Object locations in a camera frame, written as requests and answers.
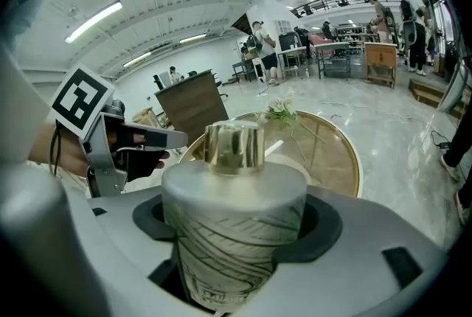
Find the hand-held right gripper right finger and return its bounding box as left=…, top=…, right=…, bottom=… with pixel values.
left=271, top=192, right=344, bottom=265

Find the wooden chair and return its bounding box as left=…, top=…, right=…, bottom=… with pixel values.
left=131, top=106, right=156, bottom=125

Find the black floor cable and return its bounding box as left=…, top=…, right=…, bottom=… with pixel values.
left=430, top=128, right=454, bottom=151

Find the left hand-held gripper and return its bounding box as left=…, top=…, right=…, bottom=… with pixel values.
left=49, top=63, right=190, bottom=199

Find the dark wooden desk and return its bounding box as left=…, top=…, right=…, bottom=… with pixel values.
left=154, top=69, right=230, bottom=147

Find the person's left forearm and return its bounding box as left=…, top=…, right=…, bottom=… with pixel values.
left=25, top=119, right=91, bottom=184

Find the white artificial flower sprig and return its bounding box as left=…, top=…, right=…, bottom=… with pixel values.
left=254, top=91, right=327, bottom=171

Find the round gold-rimmed table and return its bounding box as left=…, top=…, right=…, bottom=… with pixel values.
left=178, top=109, right=364, bottom=199

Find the person's left hand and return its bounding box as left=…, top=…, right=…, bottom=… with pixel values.
left=106, top=123, right=172, bottom=184

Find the low wooden platform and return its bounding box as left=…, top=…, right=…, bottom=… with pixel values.
left=408, top=77, right=449, bottom=107

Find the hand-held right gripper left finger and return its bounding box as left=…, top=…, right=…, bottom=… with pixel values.
left=132, top=195, right=178, bottom=242

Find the small wooden cabinet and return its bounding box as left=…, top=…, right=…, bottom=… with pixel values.
left=364, top=41, right=399, bottom=89

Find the white bottle with gold cap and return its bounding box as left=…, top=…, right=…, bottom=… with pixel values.
left=161, top=122, right=309, bottom=314

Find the white table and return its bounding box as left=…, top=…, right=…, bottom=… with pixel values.
left=277, top=46, right=311, bottom=80

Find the dark staircase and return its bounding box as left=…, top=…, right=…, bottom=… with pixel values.
left=231, top=13, right=252, bottom=38

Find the pink sofa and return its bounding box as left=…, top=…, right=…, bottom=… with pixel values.
left=309, top=32, right=336, bottom=52

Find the grey metal table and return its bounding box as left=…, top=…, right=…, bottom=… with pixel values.
left=314, top=42, right=352, bottom=81

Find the long ceiling tube lamp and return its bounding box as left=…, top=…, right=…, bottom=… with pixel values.
left=178, top=33, right=208, bottom=45
left=122, top=51, right=153, bottom=69
left=64, top=1, right=123, bottom=44

